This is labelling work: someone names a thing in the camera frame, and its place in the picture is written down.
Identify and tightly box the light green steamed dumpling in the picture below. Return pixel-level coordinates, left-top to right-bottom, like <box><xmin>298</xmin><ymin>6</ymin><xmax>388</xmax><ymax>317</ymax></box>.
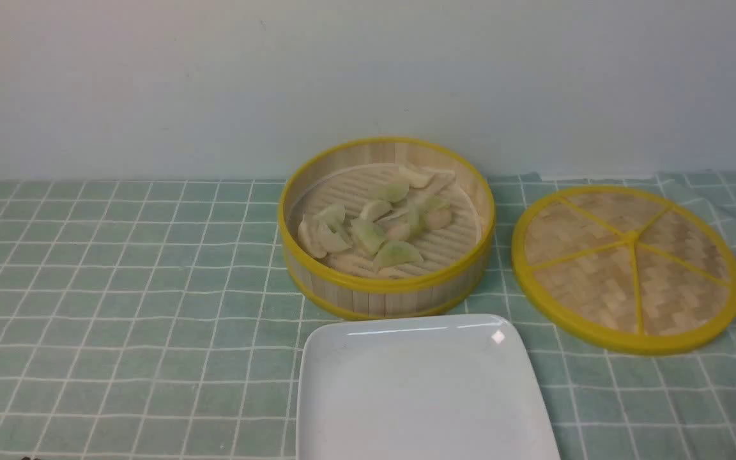
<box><xmin>314</xmin><ymin>202</ymin><xmax>346</xmax><ymax>226</ymax></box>

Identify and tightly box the pale green steamed dumpling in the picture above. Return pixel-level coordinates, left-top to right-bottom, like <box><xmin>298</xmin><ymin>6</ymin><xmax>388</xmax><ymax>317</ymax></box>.
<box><xmin>316</xmin><ymin>222</ymin><xmax>353</xmax><ymax>254</ymax></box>

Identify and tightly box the white square plate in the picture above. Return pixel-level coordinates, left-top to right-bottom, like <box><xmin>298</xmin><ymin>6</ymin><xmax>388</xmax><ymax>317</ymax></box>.
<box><xmin>295</xmin><ymin>314</ymin><xmax>560</xmax><ymax>459</ymax></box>

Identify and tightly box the green dumpling centre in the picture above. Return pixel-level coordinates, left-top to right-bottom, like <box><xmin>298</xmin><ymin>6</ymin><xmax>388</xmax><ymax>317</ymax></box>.
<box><xmin>349</xmin><ymin>218</ymin><xmax>388</xmax><ymax>258</ymax></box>

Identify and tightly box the white dumpling middle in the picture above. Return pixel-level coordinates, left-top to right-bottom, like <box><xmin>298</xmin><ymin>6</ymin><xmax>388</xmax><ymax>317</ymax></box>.
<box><xmin>359</xmin><ymin>200</ymin><xmax>392</xmax><ymax>222</ymax></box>

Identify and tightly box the pinkish dumpling front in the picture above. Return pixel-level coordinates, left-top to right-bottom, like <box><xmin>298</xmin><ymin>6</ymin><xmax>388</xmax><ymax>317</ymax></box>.
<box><xmin>325</xmin><ymin>250</ymin><xmax>376</xmax><ymax>279</ymax></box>

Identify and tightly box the green dumpling back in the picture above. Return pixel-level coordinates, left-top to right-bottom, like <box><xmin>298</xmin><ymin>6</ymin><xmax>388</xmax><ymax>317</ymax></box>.
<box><xmin>371</xmin><ymin>181</ymin><xmax>411</xmax><ymax>204</ymax></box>

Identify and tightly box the yellow-rimmed bamboo steamer basket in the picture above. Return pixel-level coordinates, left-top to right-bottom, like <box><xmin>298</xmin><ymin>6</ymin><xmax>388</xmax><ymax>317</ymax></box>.
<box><xmin>277</xmin><ymin>137</ymin><xmax>496</xmax><ymax>320</ymax></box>

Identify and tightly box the pinkish white dumpling right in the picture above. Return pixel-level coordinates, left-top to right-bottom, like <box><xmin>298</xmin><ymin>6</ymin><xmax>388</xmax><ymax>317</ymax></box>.
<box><xmin>421</xmin><ymin>196</ymin><xmax>452</xmax><ymax>231</ymax></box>

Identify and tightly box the white dumpling back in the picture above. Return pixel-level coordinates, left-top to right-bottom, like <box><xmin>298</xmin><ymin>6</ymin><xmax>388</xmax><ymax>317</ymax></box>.
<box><xmin>398</xmin><ymin>164</ymin><xmax>437</xmax><ymax>189</ymax></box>

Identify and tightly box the green checkered tablecloth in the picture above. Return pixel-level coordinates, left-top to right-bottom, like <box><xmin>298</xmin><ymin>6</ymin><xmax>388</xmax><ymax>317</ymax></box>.
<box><xmin>0</xmin><ymin>171</ymin><xmax>736</xmax><ymax>459</ymax></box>

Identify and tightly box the yellow-rimmed woven steamer lid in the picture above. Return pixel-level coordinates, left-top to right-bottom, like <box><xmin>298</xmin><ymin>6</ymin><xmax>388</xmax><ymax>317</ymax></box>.
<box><xmin>511</xmin><ymin>185</ymin><xmax>736</xmax><ymax>355</ymax></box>

